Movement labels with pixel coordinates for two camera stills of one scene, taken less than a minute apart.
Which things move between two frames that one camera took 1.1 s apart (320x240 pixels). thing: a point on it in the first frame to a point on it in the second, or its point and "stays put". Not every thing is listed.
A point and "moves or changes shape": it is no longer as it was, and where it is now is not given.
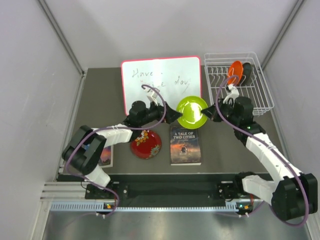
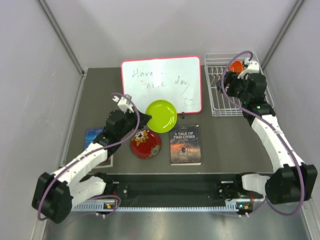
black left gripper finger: (171, 116) to (144, 119)
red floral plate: (147, 145) stays put
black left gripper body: (154, 113) to (131, 123)
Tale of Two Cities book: (184, 146) stays put
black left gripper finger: (171, 114) to (144, 117)
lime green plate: (190, 107) moves or changes shape
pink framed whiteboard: (170, 80) stays put
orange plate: (235, 72) stays put
